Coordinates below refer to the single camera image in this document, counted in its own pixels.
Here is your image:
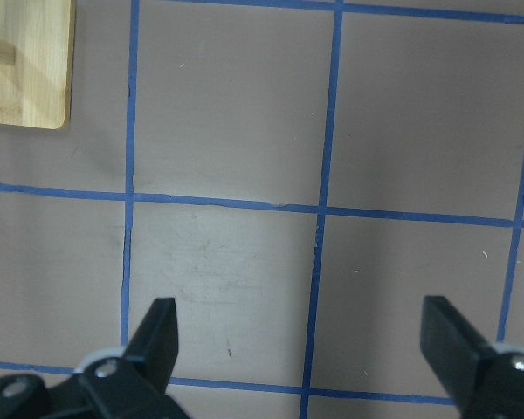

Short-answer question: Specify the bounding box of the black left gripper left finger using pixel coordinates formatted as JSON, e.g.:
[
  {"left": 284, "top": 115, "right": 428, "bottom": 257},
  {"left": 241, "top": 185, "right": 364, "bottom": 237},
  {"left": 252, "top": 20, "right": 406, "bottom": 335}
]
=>
[{"left": 78, "top": 298, "right": 177, "bottom": 418}]

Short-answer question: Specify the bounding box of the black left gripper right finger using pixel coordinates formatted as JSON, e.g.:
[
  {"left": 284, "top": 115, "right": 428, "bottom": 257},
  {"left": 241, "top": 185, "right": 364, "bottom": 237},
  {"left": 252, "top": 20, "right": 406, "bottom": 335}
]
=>
[{"left": 420, "top": 296, "right": 524, "bottom": 419}]

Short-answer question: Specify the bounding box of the bamboo mug tree stand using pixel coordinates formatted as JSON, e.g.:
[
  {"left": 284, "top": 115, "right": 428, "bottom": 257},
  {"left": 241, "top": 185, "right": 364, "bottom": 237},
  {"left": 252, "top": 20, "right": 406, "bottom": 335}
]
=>
[{"left": 0, "top": 1, "right": 76, "bottom": 130}]

